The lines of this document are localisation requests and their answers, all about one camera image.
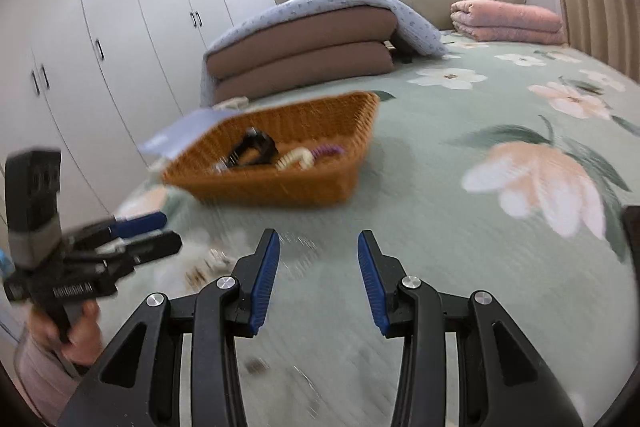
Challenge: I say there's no white wardrobe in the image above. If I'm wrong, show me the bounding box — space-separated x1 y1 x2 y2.
0 0 237 220

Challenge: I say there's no person's left hand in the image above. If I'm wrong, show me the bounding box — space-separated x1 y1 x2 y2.
29 299 104 367

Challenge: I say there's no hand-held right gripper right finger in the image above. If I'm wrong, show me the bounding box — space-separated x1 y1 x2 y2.
356 230 586 427

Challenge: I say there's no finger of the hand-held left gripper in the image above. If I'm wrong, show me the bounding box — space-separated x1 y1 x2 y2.
65 230 184 269
67 212 169 242

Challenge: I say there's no folded brown quilt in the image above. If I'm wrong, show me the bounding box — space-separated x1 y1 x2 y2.
206 6 399 106

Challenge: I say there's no black wrist watch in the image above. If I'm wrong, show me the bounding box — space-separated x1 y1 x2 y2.
227 130 280 170

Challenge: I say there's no white folded cloth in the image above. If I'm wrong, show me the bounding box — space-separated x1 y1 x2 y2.
212 96 249 112

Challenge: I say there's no cream spiral hair tie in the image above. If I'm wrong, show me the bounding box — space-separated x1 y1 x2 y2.
274 146 316 170

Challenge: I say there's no brown wicker basket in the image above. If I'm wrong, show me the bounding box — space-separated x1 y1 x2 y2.
161 91 382 210

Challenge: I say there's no green floral bedspread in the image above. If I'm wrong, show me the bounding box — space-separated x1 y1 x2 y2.
105 29 640 427

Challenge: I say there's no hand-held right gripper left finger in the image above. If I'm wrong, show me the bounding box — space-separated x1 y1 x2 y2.
57 228 281 427

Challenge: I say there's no folded pink blanket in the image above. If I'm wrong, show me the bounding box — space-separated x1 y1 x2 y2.
449 0 570 46

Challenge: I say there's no person's left forearm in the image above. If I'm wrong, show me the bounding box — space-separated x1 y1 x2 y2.
12 336 92 426

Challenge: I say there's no light blue folder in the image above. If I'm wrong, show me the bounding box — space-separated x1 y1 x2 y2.
137 108 237 160

